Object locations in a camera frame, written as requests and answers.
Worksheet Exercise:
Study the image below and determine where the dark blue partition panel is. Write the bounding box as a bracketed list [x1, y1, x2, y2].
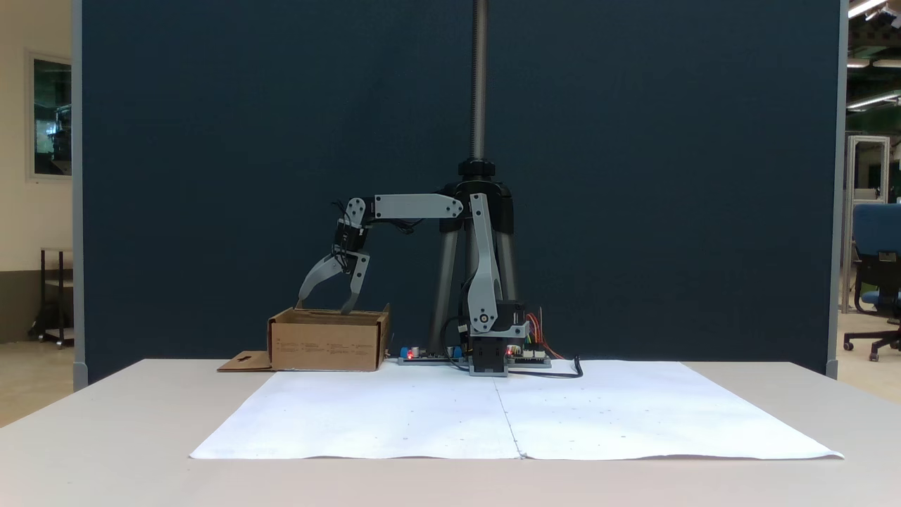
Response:
[73, 0, 849, 392]

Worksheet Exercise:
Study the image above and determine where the framed wall window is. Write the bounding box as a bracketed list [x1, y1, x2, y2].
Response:
[26, 49, 74, 183]

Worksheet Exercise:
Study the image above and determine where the black forearm servo cable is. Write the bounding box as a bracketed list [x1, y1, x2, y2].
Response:
[366, 217, 424, 235]

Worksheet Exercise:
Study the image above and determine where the black camera tripod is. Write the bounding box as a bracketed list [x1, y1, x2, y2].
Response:
[427, 0, 519, 353]

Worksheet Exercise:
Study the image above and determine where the black metal cart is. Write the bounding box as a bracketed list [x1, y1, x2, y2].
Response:
[28, 246, 75, 349]

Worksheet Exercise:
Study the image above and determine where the blue office chair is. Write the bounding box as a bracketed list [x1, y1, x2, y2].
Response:
[843, 203, 901, 363]

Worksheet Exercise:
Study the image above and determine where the black power cable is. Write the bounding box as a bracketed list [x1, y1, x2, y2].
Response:
[507, 356, 584, 380]

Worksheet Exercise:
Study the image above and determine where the white paper sheet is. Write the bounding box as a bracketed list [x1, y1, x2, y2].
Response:
[189, 366, 522, 461]
[493, 360, 845, 461]

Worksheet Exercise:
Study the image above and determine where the coloured jumper wire bundle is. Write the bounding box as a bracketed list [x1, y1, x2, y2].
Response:
[521, 304, 565, 361]

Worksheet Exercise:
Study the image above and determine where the driver circuit board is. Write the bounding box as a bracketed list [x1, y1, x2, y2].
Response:
[507, 343, 553, 369]

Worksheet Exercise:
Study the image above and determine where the blue power circuit board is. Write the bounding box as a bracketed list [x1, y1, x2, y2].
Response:
[397, 344, 467, 366]

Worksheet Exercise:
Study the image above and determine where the brown cardboard box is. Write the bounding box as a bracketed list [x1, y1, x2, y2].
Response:
[218, 299, 392, 373]

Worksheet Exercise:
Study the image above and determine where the black gripper servo cable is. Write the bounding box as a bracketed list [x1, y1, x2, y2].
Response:
[330, 200, 355, 277]

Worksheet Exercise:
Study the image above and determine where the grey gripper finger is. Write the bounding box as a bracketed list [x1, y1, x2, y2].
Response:
[340, 253, 371, 315]
[298, 253, 346, 309]

